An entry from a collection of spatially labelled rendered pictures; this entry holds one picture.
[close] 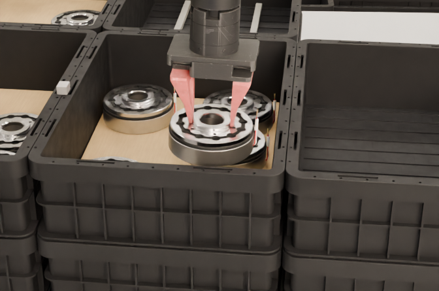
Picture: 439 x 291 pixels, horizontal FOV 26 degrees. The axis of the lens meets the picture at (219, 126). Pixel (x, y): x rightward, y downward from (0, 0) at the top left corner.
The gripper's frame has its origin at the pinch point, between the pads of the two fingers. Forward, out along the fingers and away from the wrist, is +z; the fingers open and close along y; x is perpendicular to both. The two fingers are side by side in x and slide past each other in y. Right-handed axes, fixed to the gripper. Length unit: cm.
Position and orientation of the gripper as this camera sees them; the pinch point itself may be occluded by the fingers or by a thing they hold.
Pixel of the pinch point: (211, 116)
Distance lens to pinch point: 115.0
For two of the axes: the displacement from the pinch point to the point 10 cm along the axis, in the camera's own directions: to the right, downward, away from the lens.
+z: -0.3, 8.8, 4.7
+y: -9.9, -0.8, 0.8
